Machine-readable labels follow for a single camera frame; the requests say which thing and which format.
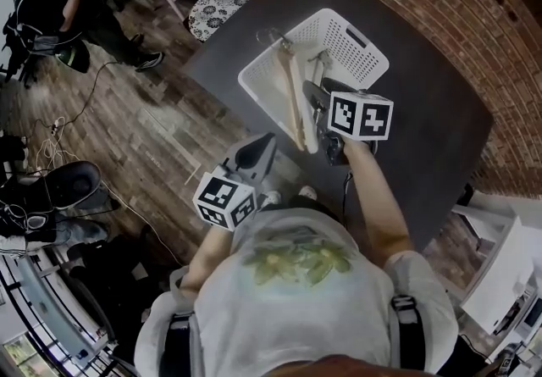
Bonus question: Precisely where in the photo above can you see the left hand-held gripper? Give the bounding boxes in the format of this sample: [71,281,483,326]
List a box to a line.
[192,132,279,233]

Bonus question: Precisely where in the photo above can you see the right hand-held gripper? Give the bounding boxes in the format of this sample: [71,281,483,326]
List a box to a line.
[301,76,395,168]

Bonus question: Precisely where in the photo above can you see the light wooden hanger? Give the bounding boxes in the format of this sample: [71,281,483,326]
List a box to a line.
[274,47,307,152]

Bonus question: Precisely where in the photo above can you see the white plastic hanger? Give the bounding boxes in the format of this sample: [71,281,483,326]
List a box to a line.
[295,50,328,155]

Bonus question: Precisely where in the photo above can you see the white plastic laundry basket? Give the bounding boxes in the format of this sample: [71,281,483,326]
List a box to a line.
[237,7,391,148]

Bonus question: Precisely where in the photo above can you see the thin brass metal hanger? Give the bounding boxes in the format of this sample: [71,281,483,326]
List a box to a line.
[255,27,336,72]

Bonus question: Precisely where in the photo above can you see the person's left forearm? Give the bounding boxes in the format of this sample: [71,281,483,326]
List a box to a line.
[181,225,237,292]

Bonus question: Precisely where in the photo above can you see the person's right forearm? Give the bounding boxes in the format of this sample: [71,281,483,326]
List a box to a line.
[340,138,415,271]

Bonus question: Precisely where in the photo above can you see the person's left white shoe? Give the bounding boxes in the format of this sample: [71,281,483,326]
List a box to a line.
[259,190,284,208]

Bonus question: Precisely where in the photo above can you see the person's black trousers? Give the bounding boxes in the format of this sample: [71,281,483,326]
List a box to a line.
[277,195,345,224]

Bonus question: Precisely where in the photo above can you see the wooden chair floral cushion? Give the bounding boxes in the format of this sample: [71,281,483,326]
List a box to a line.
[186,0,259,44]

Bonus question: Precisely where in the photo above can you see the person's white floral shirt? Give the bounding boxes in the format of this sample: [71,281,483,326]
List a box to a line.
[134,207,461,377]

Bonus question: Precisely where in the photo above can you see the black office chair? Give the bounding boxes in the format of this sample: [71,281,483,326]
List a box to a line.
[0,160,112,216]

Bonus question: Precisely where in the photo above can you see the black green bag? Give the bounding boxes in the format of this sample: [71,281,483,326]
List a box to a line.
[56,42,92,75]

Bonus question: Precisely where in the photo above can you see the white desk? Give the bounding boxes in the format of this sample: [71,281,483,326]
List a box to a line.
[450,191,542,337]

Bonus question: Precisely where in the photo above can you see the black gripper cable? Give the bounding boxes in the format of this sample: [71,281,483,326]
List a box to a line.
[340,170,356,225]

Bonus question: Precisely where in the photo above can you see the white floor cable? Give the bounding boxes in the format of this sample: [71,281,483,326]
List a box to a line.
[35,115,180,263]

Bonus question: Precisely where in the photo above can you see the black floor cable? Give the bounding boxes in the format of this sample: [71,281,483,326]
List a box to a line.
[32,60,116,131]

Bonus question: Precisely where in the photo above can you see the black harness strap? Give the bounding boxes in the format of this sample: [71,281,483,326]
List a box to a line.
[162,310,196,377]
[390,294,428,373]

